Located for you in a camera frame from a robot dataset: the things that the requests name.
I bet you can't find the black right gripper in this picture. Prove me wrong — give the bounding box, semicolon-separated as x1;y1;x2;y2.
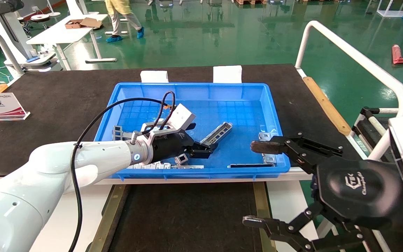
242;133;403;252

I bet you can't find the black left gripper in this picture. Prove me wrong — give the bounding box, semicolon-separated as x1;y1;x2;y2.
149;129;219;164

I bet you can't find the silver perforated metal bracket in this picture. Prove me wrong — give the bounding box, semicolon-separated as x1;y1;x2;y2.
201;121;233;149

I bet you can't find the black flat metal strip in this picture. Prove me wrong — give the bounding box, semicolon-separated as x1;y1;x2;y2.
227;163;275;168

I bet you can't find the blue plastic bin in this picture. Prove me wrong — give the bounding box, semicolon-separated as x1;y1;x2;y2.
84;83;290;181

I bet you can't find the white foam block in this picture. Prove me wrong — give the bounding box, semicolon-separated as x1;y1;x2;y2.
213;65;242;84
141;71;169;83

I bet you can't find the white roller tube black cap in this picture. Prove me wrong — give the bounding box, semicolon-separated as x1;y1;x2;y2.
367;115;391;138

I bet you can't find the black felt table mat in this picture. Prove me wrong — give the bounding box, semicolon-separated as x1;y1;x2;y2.
0;64;363;177

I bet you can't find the person in yellow coat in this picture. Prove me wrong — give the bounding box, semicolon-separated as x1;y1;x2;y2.
105;0;145;43

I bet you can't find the open cardboard box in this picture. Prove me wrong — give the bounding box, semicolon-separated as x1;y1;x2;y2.
64;17;103;29

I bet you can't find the white desk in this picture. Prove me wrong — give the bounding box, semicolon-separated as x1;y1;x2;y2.
26;13;117;70

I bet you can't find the black round stool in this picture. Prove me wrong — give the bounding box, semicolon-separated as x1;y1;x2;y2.
30;14;50;30

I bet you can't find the white machine stand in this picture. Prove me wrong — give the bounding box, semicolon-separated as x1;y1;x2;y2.
0;0;58;72

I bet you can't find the long thin silver bracket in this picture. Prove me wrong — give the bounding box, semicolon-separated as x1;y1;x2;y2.
126;162;205;170

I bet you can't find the small silver clip bracket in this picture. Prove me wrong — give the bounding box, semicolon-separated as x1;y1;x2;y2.
258;132;280;163

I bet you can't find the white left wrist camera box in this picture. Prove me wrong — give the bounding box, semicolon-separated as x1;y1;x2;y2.
141;103;197;139

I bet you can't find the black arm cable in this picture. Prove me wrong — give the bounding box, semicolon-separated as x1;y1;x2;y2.
69;91;176;252

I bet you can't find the silver L-shaped metal bracket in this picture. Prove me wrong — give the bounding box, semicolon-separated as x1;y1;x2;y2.
113;125;134;140

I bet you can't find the white tubular guard rail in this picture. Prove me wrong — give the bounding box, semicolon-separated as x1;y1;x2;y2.
295;21;403;118

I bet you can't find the white round pedestal base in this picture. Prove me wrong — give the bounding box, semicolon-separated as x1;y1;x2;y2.
46;0;61;17

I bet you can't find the white metal floor frame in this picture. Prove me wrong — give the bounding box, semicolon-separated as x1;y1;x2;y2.
376;0;403;18

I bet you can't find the grey tubular guard rail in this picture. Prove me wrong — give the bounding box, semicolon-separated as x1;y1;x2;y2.
0;29;25;78

